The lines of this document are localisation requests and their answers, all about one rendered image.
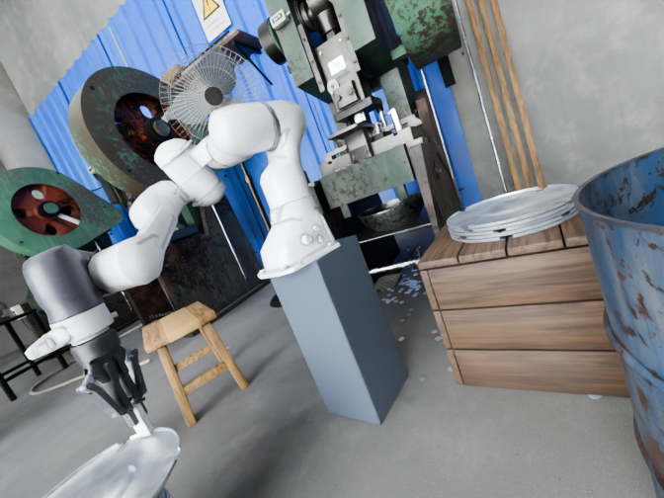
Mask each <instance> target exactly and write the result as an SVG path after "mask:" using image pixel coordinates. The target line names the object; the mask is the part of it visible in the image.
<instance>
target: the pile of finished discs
mask: <svg viewBox="0 0 664 498"><path fill-rule="evenodd" d="M578 188H579V187H577V186H575V185H570V184H557V185H548V188H544V189H543V190H542V191H539V190H541V189H542V188H541V189H539V187H534V188H529V189H524V190H520V191H516V192H512V193H508V194H504V195H501V196H497V197H494V198H491V199H488V200H485V201H482V202H479V203H477V204H474V205H472V206H469V207H466V210H465V211H462V212H460V211H458V212H456V213H454V214H453V215H451V216H450V217H449V218H448V220H447V225H448V230H449V232H450V235H451V238H452V239H453V240H455V241H459V242H466V243H479V242H491V241H499V240H505V238H502V237H503V236H506V235H513V236H511V237H509V239H510V238H515V237H520V236H524V235H528V234H532V233H535V232H539V231H542V230H545V229H548V228H551V227H553V226H556V225H557V224H560V223H562V222H564V221H566V220H568V219H570V218H572V217H573V216H575V215H576V214H578V213H579V210H578V209H577V208H576V207H575V205H574V203H573V195H574V193H575V191H576V190H577V189H578ZM537 191H538V192H537Z"/></svg>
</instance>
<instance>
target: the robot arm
mask: <svg viewBox="0 0 664 498"><path fill-rule="evenodd" d="M208 131H209V135H208V136H207V137H206V138H205V139H204V140H202V141H201V142H200V143H199V144H198V145H193V144H190V143H191V142H192V140H189V141H188V140H185V139H181V138H173V139H171V140H168V141H165V142H163V143H161V144H160V145H159V147H158V148H157V150H156V152H155V155H154V161H155V162H156V163H157V165H158V166H159V167H160V168H161V169H162V170H163V171H164V172H165V173H166V174H167V175H168V176H169V177H170V178H171V179H172V180H173V181H174V182H175V183H176V184H177V185H178V186H177V185H176V184H174V183H173V182H172V181H160V182H158V183H156V184H154V185H152V186H150V187H149V188H148V189H147V190H145V191H144V192H143V193H142V194H141V195H140V196H139V197H138V198H137V199H136V201H135V202H134V203H133V205H132V206H131V208H130V210H129V217H130V219H131V221H132V223H133V224H134V226H135V227H136V228H137V229H139V231H138V233H137V234H136V236H134V237H131V238H129V239H127V240H125V241H122V242H120V243H118V244H116V245H113V246H111V247H109V248H107V249H104V250H102V251H100V252H98V253H96V252H88V251H82V250H77V249H73V248H71V247H69V246H68V245H66V244H64V245H60V246H55V247H52V248H50V249H48V250H45V251H43V252H41V253H39V254H38V255H35V256H33V257H31V258H29V259H28V260H26V261H25V263H24V264H23V268H22V272H23V274H24V277H25V280H26V283H27V285H28V286H29V288H30V290H31V292H32V294H33V296H34V297H35V299H36V301H37V303H38V305H39V306H40V307H41V308H42V309H43V310H44V311H45V313H46V314H47V318H48V323H49V326H50V328H51V331H49V332H48V333H46V334H44V335H43V336H42V337H41V338H40V339H38V340H37V341H36V342H35V343H34V344H33V345H32V346H31V347H29V348H28V350H27V351H26V353H25V354H26V355H27V357H28V358H29V359H30V360H34V359H36V358H39V357H41V356H43V355H46V354H48V353H50V352H52V351H55V350H57V349H59V348H61V347H63V346H65V345H68V344H71V345H72V347H71V348H70V352H71V353H72V355H73V357H74V358H75V360H76V362H77V363H78V364H79V365H80V366H82V368H83V374H84V376H85V378H84V380H83V383H82V385H79V386H77V388H76V391H77V392H78V393H81V394H84V395H87V396H88V397H89V398H90V399H91V400H92V401H93V402H94V403H95V404H96V405H98V406H99V407H100V408H101V409H102V410H103V411H104V412H105V413H106V414H107V415H108V416H109V417H111V418H116V417H120V416H124V418H125V420H126V422H127V424H128V425H129V426H130V427H133V428H134V430H135V432H136V433H137V434H138V436H139V437H140V438H142V437H146V436H150V435H151V434H152V433H153V432H154V431H155V429H154V427H153V425H152V423H151V422H150V420H149V418H148V416H147V415H146V414H147V413H148V412H147V409H146V407H145V405H144V404H143V402H142V401H144V400H145V396H144V397H142V396H143V395H144V394H145V393H146V392H147V388H146V385H145V381H144V378H143V375H142V371H141V368H140V364H139V361H138V350H137V349H133V350H126V349H125V348H124V347H123V346H121V339H120V337H119V335H118V334H117V332H116V330H115V328H109V325H111V324H112V323H113V322H114V321H115V320H114V318H115V317H117V316H118V314H117V312H116V311H115V312H113V313H110V311H109V309H108V308H107V307H106V305H105V303H104V300H103V297H105V296H108V295H111V294H114V293H117V292H120V291H123V290H127V289H130V288H134V287H137V286H142V285H147V284H148V283H150V282H152V281H153V280H155V279H156V278H158V277H159V276H160V273H161V271H162V267H163V261H164V255H165V251H166V248H167V246H168V243H169V241H170V239H171V236H172V234H173V232H174V229H175V227H176V224H177V222H178V216H179V214H180V212H181V211H182V209H183V207H184V206H185V205H186V204H187V203H189V202H193V207H197V206H199V207H209V206H212V205H214V204H216V203H218V202H219V201H220V200H221V199H222V197H223V196H224V193H225V189H226V186H225V185H224V183H223V182H222V180H221V179H219V178H218V177H217V175H216V174H215V173H214V171H213V170H212V169H211V168H213V169H224V168H229V167H232V166H234V165H236V164H239V163H241V162H243V161H245V160H247V159H249V158H251V157H252V156H253V154H255V153H259V152H262V151H266V152H267V155H268V162H269V164H268V167H267V168H266V170H265V171H264V172H263V174H262V176H261V181H260V184H261V186H262V189H263V191H264V194H265V197H266V199H267V202H268V204H269V207H270V209H271V224H272V227H271V230H270V232H269V234H268V236H267V238H266V241H265V243H264V245H263V247H262V249H261V255H262V259H263V263H264V266H265V270H261V271H260V273H259V274H258V277H259V278H260V279H261V280H262V279H267V278H273V277H279V276H282V275H286V274H289V273H292V272H295V271H297V270H298V269H300V268H302V267H304V266H305V265H307V264H309V263H311V262H312V261H314V260H316V259H318V258H320V257H321V256H323V255H325V254H327V253H328V252H330V251H332V250H334V249H335V248H337V247H339V246H341V245H340V244H339V242H337V241H336V240H335V238H334V236H333V235H332V233H331V231H330V229H329V227H328V225H327V223H326V221H325V219H324V217H323V215H322V214H321V213H320V211H319V210H318V208H317V207H318V204H317V202H316V199H315V197H314V195H312V194H311V193H310V190H309V187H308V184H307V181H306V178H305V175H304V172H303V169H302V166H301V159H300V146H301V140H302V138H303V136H304V134H305V132H306V118H305V114H304V112H303V110H302V108H301V107H300V105H298V104H297V103H293V102H288V101H284V100H277V101H265V102H252V103H242V104H232V105H229V106H226V107H223V108H221V109H218V110H215V111H213V112H212V113H211V114H210V118H209V123H208ZM309 195H310V196H309ZM95 380H96V381H98V382H99V384H100V385H101V386H102V387H103V388H105V389H106V391H107V392H106V391H105V390H104V389H103V388H102V387H100V386H99V385H97V384H98V383H97V382H96V381H95Z"/></svg>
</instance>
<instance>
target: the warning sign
mask: <svg viewBox="0 0 664 498"><path fill-rule="evenodd" d="M192 2H193V4H194V7H195V9H196V11H197V14H198V16H199V19H200V21H201V24H202V26H203V28H204V31H205V33H206V36H207V40H208V42H211V41H212V40H213V39H215V38H216V37H217V36H218V35H219V34H220V33H221V32H222V31H224V30H225V29H226V28H227V27H228V26H230V25H231V22H230V20H229V17H228V14H227V12H226V9H225V7H224V4H223V2H222V0H192Z"/></svg>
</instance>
